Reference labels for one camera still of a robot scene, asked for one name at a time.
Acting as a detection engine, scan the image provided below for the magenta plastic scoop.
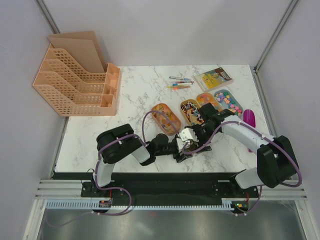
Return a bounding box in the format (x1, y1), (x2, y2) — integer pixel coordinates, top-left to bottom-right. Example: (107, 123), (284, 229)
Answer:
(243, 109), (256, 147)

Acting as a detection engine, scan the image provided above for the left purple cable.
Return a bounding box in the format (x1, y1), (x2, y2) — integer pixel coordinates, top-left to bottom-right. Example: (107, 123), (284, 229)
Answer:
(94, 109), (182, 191)

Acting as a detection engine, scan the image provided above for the peach plastic file organizer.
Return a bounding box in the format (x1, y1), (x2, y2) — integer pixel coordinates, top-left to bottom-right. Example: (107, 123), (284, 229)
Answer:
(33, 31), (122, 117)

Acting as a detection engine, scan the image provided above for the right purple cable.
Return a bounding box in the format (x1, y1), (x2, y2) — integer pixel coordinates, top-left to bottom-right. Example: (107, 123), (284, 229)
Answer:
(181, 120), (303, 218)

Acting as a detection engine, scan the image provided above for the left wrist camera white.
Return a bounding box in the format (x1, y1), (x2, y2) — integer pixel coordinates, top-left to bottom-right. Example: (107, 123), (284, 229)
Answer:
(175, 137), (190, 152)

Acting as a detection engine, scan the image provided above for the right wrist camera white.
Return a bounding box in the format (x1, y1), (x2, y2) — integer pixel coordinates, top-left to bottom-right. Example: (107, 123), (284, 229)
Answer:
(179, 127), (199, 142)

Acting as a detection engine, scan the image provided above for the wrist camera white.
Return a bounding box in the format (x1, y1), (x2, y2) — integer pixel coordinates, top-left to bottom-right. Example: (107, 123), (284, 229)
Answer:
(179, 127), (199, 142)
(175, 137), (190, 152)

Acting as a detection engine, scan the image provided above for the white slotted cable duct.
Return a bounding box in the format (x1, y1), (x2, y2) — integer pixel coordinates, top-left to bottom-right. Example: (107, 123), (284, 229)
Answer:
(45, 199), (248, 211)

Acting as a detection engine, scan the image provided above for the grey tray of colourful stars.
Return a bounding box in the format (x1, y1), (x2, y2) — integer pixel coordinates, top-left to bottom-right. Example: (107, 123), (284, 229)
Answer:
(214, 89), (244, 116)

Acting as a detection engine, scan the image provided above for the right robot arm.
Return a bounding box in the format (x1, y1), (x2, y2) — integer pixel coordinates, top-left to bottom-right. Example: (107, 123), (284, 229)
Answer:
(177, 103), (302, 197)

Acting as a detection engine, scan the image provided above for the aluminium frame rail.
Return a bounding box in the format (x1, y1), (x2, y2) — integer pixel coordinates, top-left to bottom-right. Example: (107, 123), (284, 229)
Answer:
(35, 179), (307, 201)

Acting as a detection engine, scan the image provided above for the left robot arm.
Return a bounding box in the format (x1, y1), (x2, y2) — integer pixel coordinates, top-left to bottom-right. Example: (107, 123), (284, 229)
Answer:
(92, 124), (192, 197)

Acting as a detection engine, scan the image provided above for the purple cable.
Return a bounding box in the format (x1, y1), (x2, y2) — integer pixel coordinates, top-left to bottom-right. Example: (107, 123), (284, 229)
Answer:
(94, 109), (182, 191)
(181, 120), (303, 218)

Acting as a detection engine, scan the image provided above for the tan tray of lollipops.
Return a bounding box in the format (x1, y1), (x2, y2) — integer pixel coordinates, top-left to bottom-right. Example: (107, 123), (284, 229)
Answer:
(179, 99), (204, 126)

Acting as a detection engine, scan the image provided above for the tan tray of translucent stars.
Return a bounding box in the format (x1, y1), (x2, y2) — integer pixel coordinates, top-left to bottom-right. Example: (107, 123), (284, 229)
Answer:
(196, 92), (224, 112)

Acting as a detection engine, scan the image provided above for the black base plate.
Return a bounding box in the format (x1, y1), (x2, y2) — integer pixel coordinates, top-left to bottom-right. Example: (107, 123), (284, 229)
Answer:
(81, 172), (259, 206)

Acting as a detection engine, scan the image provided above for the yellow illustrated book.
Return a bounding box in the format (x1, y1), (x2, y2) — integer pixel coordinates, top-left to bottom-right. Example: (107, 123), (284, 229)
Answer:
(193, 67), (234, 92)

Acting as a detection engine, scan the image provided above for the clear glass jar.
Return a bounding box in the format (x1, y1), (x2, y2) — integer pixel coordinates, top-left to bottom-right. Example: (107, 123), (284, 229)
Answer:
(182, 143), (199, 158)

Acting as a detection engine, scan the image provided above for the red blue pen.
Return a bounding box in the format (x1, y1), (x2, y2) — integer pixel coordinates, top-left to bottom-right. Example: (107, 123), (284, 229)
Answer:
(171, 81), (194, 86)

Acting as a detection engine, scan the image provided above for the peach tray of gummy candies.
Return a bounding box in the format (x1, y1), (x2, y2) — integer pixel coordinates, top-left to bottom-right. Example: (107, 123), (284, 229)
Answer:
(151, 103), (182, 136)

